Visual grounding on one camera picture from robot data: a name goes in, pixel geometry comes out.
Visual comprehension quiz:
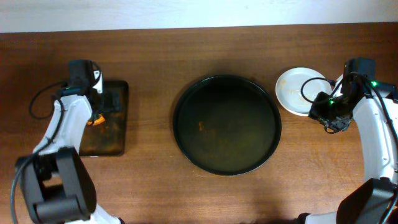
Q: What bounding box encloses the white plate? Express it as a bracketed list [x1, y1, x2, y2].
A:
[275, 67, 332, 116]

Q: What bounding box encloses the green and orange sponge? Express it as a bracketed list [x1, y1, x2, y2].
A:
[86, 114, 105, 126]

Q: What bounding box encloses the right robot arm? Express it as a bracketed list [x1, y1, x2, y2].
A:
[295, 57, 397, 224]

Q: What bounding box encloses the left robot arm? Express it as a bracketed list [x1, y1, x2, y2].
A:
[10, 60, 123, 223]

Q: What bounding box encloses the rectangular black tray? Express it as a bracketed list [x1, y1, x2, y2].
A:
[79, 80, 129, 157]

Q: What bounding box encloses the round black tray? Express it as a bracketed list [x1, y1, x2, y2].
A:
[172, 75, 282, 176]

